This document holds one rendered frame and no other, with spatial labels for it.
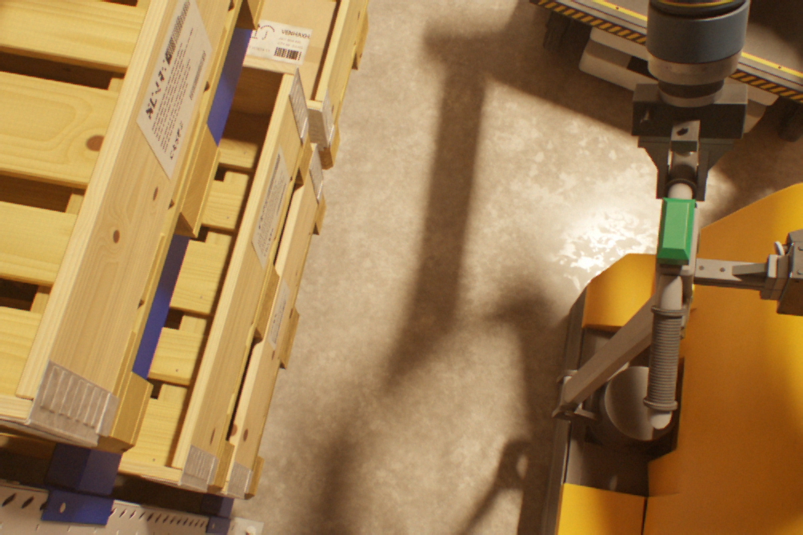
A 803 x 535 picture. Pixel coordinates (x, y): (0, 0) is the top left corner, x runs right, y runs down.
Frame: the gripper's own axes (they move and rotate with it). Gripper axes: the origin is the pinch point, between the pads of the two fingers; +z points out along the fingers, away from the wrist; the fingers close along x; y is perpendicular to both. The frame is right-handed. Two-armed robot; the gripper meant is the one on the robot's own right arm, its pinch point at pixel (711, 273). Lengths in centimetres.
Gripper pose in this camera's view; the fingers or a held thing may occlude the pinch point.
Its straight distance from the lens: 111.1
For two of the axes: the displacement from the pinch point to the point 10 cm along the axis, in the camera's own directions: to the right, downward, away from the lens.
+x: -2.7, -3.6, -8.9
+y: 2.0, -9.3, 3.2
